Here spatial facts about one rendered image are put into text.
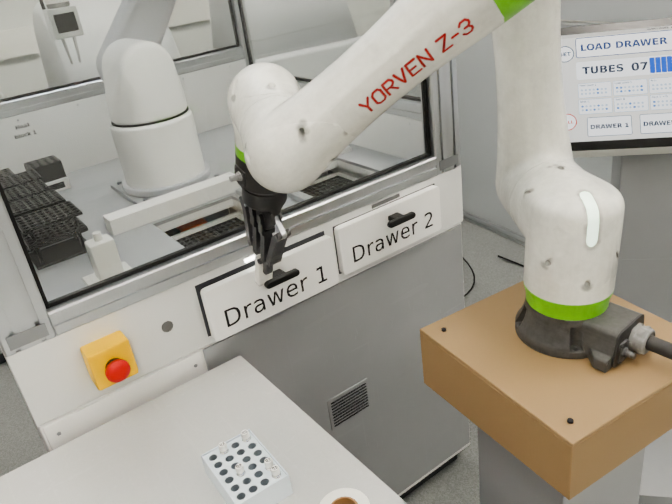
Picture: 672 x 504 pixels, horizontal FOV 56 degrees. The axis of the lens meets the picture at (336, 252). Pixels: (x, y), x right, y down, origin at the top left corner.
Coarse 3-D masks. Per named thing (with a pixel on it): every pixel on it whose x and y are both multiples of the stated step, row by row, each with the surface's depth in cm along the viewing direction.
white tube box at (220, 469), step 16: (240, 448) 96; (256, 448) 95; (208, 464) 93; (224, 464) 93; (256, 464) 92; (224, 480) 90; (240, 480) 90; (256, 480) 90; (272, 480) 89; (288, 480) 90; (224, 496) 91; (240, 496) 88; (256, 496) 87; (272, 496) 89
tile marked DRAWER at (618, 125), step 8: (592, 120) 143; (600, 120) 142; (608, 120) 142; (616, 120) 142; (624, 120) 141; (592, 128) 142; (600, 128) 142; (608, 128) 142; (616, 128) 141; (624, 128) 141; (632, 128) 140; (592, 136) 142; (600, 136) 142
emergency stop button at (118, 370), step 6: (114, 360) 103; (120, 360) 103; (108, 366) 103; (114, 366) 102; (120, 366) 103; (126, 366) 104; (108, 372) 102; (114, 372) 103; (120, 372) 103; (126, 372) 104; (108, 378) 103; (114, 378) 103; (120, 378) 104
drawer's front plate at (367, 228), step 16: (416, 192) 141; (432, 192) 142; (384, 208) 136; (400, 208) 138; (416, 208) 141; (432, 208) 144; (352, 224) 131; (368, 224) 134; (384, 224) 137; (400, 224) 139; (416, 224) 142; (336, 240) 131; (352, 240) 132; (368, 240) 135; (384, 240) 138; (400, 240) 141; (416, 240) 144; (352, 256) 134; (368, 256) 137; (384, 256) 140
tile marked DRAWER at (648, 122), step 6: (642, 114) 140; (648, 114) 140; (654, 114) 140; (660, 114) 139; (666, 114) 139; (642, 120) 140; (648, 120) 140; (654, 120) 140; (660, 120) 139; (666, 120) 139; (642, 126) 140; (648, 126) 140; (654, 126) 139; (660, 126) 139; (666, 126) 139; (642, 132) 140; (648, 132) 139; (654, 132) 139; (660, 132) 139; (666, 132) 138
